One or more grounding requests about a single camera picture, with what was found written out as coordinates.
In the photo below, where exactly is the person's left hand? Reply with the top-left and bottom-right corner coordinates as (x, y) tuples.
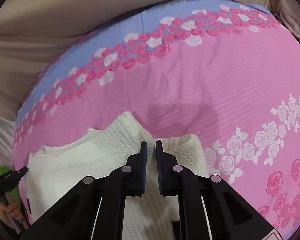
(0, 197), (23, 228)

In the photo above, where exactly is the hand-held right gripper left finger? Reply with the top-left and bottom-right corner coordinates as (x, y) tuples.
(20, 140), (148, 240)

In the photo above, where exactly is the white red black knit sweater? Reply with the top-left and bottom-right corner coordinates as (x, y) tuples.
(25, 110), (209, 240)

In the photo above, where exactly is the pink floral bedsheet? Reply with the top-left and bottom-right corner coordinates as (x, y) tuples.
(12, 0), (300, 240)

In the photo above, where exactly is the white pleated curtain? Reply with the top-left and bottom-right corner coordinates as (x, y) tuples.
(0, 109), (17, 167)

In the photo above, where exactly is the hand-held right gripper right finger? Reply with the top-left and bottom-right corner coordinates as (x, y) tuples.
(155, 140), (280, 240)

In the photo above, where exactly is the beige draped cloth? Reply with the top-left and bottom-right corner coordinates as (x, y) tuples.
(0, 0), (300, 120)

